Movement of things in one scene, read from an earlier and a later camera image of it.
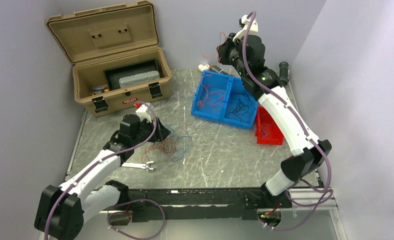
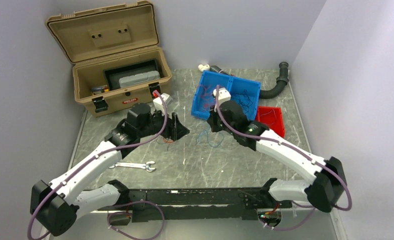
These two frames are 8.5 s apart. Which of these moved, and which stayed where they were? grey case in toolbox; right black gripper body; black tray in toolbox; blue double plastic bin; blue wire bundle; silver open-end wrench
Moved: blue wire bundle; right black gripper body
Stayed: grey case in toolbox; black tray in toolbox; silver open-end wrench; blue double plastic bin
